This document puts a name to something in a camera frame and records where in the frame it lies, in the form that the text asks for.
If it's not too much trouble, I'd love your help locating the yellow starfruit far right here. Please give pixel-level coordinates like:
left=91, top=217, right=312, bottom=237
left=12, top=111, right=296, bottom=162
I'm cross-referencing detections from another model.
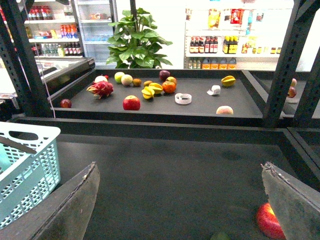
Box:
left=221, top=75, right=236, bottom=87

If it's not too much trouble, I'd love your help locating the brown kiwi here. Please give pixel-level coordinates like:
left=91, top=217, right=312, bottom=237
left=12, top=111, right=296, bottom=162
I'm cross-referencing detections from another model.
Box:
left=132, top=78, right=142, bottom=87
left=143, top=80, right=153, bottom=87

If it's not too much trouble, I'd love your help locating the red apple near gripper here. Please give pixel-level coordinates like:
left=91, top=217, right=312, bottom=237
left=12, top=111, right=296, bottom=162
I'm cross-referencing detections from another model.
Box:
left=256, top=202, right=286, bottom=240

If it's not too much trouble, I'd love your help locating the pink dragon fruit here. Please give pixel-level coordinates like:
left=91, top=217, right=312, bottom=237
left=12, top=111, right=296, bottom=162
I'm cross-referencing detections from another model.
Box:
left=86, top=80, right=114, bottom=99

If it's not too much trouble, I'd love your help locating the black metal shelf post left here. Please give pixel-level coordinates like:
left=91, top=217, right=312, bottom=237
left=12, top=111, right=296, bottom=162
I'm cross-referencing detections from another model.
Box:
left=0, top=0, right=54, bottom=118

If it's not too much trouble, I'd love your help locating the red apple behind post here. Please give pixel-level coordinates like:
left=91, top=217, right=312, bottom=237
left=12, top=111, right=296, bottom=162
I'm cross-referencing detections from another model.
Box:
left=287, top=86, right=297, bottom=99

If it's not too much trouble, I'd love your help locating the orange persimmon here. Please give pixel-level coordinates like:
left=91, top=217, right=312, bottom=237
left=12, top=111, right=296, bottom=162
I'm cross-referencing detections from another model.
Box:
left=162, top=81, right=176, bottom=94

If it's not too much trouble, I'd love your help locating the yellow starfruit front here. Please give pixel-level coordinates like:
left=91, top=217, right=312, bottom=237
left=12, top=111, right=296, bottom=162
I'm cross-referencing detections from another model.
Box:
left=141, top=86, right=155, bottom=100

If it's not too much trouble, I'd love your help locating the brown kiwi left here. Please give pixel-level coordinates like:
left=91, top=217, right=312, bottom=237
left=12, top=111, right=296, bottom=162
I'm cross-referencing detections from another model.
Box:
left=132, top=78, right=142, bottom=87

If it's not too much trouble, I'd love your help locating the pale peach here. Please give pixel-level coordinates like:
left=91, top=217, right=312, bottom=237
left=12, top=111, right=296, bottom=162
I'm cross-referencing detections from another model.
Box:
left=216, top=105, right=234, bottom=115

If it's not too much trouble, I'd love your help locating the yellow starfruit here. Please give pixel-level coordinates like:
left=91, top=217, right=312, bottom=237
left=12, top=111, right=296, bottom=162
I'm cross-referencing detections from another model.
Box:
left=221, top=75, right=236, bottom=87
left=141, top=86, right=155, bottom=100
left=148, top=82, right=163, bottom=95

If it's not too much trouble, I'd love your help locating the white onion with red pepper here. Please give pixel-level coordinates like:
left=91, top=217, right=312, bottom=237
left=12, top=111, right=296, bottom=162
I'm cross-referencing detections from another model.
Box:
left=94, top=75, right=109, bottom=83

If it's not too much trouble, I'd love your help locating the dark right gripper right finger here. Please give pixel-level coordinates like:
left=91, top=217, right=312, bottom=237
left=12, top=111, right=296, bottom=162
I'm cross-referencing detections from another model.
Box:
left=261, top=162, right=320, bottom=240

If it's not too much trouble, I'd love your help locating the light blue plastic basket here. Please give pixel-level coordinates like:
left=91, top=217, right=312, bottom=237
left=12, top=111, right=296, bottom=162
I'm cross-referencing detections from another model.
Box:
left=0, top=122, right=61, bottom=228

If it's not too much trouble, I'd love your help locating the yellow starfruit middle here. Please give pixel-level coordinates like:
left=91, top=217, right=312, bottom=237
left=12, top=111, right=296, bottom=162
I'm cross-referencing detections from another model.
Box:
left=148, top=82, right=163, bottom=95

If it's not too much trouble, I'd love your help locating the green apple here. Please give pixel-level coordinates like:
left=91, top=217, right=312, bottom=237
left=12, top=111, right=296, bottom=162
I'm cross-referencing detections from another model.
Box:
left=114, top=71, right=125, bottom=84

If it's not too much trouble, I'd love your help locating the red yellow apple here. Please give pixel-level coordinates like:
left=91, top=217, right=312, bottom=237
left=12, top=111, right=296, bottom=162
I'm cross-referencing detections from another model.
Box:
left=165, top=76, right=177, bottom=85

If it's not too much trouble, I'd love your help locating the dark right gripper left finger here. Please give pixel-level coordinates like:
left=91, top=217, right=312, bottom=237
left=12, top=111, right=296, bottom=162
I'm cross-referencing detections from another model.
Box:
left=0, top=162, right=100, bottom=240

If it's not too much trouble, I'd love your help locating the brown kiwi right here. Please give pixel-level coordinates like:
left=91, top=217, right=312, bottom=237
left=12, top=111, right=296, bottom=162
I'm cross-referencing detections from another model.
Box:
left=143, top=80, right=153, bottom=87

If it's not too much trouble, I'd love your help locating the small dark red plum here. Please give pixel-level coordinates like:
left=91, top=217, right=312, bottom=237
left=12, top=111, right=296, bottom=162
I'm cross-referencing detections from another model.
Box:
left=60, top=99, right=72, bottom=108

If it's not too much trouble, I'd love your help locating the grocery shelf with bottles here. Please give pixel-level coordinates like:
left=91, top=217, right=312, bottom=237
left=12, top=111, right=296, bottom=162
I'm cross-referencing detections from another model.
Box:
left=183, top=0, right=294, bottom=71

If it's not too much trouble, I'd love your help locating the red apple on tray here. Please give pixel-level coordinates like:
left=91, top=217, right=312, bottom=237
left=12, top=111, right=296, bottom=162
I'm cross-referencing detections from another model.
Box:
left=122, top=95, right=141, bottom=111

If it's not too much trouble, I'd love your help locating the white foam net ring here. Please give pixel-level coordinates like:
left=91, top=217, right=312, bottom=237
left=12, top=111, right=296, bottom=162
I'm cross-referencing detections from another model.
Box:
left=174, top=92, right=193, bottom=105

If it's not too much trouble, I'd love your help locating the white foam net piece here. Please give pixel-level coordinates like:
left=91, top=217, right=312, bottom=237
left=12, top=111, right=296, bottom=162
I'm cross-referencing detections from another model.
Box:
left=207, top=85, right=221, bottom=96

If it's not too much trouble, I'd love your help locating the green potted plant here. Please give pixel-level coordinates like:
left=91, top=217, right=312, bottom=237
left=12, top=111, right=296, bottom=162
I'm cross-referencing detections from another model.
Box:
left=106, top=7, right=173, bottom=69

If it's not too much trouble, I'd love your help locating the black metal shelf post right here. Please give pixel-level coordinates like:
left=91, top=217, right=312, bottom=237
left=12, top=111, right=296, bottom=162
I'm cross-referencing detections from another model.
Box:
left=262, top=0, right=320, bottom=128

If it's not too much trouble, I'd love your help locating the pale round melon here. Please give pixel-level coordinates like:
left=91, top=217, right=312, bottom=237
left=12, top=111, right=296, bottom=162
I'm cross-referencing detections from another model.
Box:
left=121, top=74, right=133, bottom=86

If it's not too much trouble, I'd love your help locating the black metal shelf post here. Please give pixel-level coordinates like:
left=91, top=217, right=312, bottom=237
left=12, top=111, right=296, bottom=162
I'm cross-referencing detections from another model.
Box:
left=262, top=0, right=320, bottom=128
left=0, top=0, right=54, bottom=118

